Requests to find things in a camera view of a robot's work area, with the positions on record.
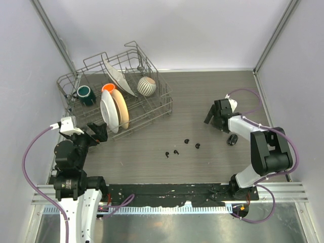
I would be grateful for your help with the grey wire dish rack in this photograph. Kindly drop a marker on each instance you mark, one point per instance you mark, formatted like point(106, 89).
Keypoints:
point(133, 64)

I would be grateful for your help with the beige round plate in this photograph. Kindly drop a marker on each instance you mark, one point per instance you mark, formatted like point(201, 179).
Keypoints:
point(122, 108)

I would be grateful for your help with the orange cup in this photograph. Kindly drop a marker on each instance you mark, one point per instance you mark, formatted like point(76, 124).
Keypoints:
point(108, 87)

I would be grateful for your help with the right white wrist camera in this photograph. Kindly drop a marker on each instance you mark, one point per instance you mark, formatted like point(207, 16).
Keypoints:
point(233, 103)

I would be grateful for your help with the grey tilted plate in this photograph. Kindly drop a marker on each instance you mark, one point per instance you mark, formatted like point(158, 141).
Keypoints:
point(117, 77)

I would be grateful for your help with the dark green mug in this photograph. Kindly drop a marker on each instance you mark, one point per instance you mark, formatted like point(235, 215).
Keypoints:
point(85, 95)

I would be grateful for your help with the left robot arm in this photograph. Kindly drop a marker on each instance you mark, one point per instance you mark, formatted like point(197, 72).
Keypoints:
point(78, 194)

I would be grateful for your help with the striped ceramic bowl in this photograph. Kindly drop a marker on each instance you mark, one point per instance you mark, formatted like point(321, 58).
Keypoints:
point(146, 86)

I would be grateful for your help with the dusty black oval case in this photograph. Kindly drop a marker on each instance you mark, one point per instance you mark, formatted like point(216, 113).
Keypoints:
point(232, 140)

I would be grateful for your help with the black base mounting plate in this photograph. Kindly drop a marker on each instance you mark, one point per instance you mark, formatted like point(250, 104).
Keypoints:
point(172, 195)

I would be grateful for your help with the white round plate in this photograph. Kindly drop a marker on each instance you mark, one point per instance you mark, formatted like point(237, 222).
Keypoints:
point(109, 111)

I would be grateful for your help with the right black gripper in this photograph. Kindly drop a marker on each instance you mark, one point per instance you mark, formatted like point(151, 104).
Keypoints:
point(213, 112)

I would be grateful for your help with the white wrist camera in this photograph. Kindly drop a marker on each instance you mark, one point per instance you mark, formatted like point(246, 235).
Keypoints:
point(233, 103)
point(67, 126)

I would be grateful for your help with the white slotted cable duct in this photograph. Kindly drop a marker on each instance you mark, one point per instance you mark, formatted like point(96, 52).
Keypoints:
point(186, 209)

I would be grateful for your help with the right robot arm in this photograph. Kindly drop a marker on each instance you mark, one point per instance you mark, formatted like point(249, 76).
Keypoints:
point(269, 149)

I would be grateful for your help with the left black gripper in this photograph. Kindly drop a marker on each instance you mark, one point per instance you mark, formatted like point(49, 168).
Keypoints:
point(100, 133)

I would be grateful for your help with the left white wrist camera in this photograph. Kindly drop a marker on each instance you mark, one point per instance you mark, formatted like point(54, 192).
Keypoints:
point(67, 126)

